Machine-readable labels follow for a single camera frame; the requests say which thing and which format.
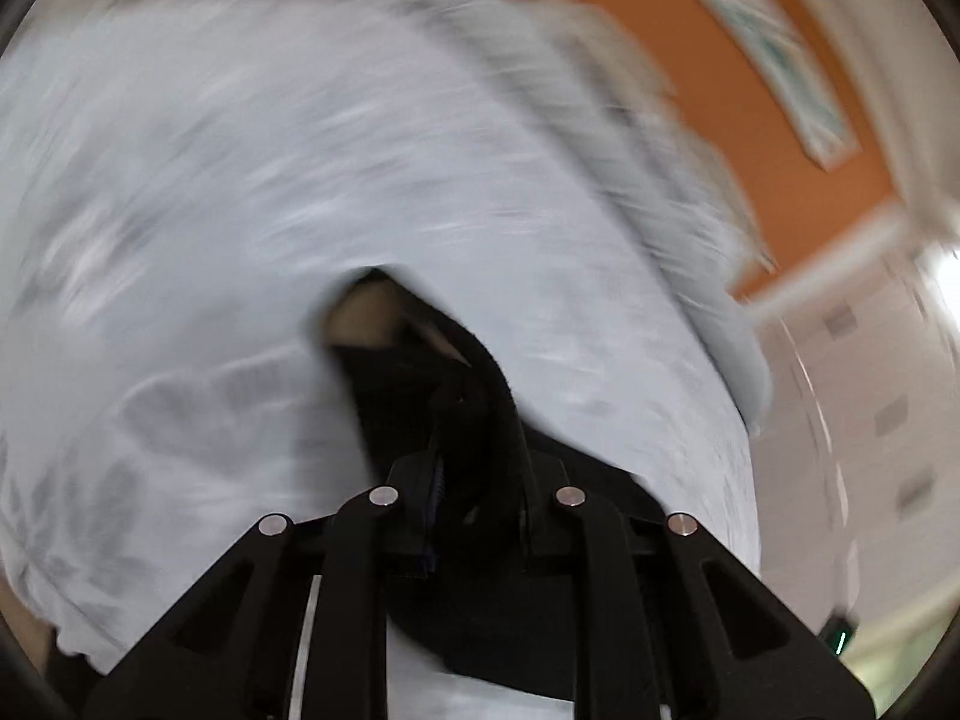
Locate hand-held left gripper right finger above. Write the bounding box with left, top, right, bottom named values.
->
left=521, top=450, right=877, bottom=720

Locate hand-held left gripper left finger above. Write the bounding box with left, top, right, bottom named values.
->
left=82, top=457, right=437, bottom=720

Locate dark device with green light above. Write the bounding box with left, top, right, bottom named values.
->
left=820, top=613, right=857, bottom=657

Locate white panelled wardrobe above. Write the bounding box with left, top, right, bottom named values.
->
left=739, top=206, right=960, bottom=698

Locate grey duvet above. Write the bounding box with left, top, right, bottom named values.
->
left=390, top=0, right=773, bottom=436

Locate butterfly print bed sheet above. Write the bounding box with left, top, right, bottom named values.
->
left=0, top=0, right=762, bottom=720

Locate framed wall painting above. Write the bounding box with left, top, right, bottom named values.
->
left=658, top=0, right=860, bottom=172

